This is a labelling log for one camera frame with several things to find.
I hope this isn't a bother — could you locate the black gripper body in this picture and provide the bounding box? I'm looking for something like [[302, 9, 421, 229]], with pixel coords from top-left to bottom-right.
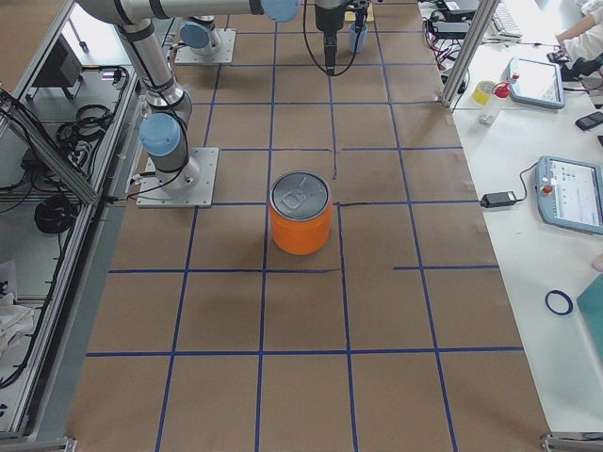
[[315, 0, 347, 33]]

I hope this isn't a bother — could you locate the yellow tape roll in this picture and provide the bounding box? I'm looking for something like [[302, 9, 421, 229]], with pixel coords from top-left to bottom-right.
[[472, 80, 497, 105]]

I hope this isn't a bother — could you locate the orange can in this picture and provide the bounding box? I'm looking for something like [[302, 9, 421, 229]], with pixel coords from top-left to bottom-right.
[[269, 170, 332, 255]]

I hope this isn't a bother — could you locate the red capped squeeze bottle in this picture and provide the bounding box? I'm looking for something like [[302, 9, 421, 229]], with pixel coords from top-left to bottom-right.
[[478, 81, 511, 126]]

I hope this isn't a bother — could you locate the far teach pendant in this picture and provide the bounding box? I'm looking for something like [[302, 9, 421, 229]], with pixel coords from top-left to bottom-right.
[[507, 57, 565, 109]]

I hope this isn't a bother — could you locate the teach pendant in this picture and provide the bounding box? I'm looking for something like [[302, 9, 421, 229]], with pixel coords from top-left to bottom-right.
[[535, 156, 602, 235], [507, 57, 565, 109]]

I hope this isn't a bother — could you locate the black power adapter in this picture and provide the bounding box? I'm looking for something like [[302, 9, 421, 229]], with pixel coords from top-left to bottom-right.
[[480, 191, 518, 208]]

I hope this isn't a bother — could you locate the black smartphone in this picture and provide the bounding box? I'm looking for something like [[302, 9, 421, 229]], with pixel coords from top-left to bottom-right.
[[575, 110, 603, 131]]

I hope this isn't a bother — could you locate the near teach pendant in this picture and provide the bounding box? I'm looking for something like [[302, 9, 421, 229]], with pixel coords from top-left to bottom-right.
[[535, 156, 602, 235]]

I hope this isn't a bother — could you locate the teal folder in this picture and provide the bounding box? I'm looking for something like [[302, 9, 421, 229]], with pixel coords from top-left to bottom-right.
[[578, 274, 603, 358]]

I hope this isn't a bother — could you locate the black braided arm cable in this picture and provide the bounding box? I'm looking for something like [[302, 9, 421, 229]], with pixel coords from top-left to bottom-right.
[[301, 0, 367, 77]]

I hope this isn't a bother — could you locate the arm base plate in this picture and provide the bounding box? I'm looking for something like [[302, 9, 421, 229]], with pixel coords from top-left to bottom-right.
[[174, 27, 236, 65], [136, 148, 220, 208]]

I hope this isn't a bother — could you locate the aluminium frame post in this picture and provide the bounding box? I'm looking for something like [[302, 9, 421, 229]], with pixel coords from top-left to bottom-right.
[[440, 0, 499, 107]]

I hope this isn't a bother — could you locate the blue tape ring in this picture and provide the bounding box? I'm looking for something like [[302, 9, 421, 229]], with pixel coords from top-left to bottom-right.
[[545, 290, 575, 316]]

